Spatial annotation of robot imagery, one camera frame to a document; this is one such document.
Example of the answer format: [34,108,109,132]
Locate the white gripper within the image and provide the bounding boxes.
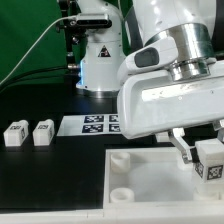
[117,63,224,164]

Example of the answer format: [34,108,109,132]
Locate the white square tabletop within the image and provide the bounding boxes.
[103,147,224,208]

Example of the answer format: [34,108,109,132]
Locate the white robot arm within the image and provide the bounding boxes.
[81,0,224,162]

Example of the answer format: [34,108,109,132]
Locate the white L-shaped obstacle fence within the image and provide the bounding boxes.
[0,204,224,224]

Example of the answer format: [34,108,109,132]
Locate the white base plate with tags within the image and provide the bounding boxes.
[57,114,121,136]

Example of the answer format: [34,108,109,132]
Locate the black cables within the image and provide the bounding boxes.
[0,65,78,93]

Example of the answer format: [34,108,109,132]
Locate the black camera on mount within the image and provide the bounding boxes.
[55,0,112,72]

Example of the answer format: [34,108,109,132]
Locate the white cable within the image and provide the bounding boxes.
[0,15,78,88]

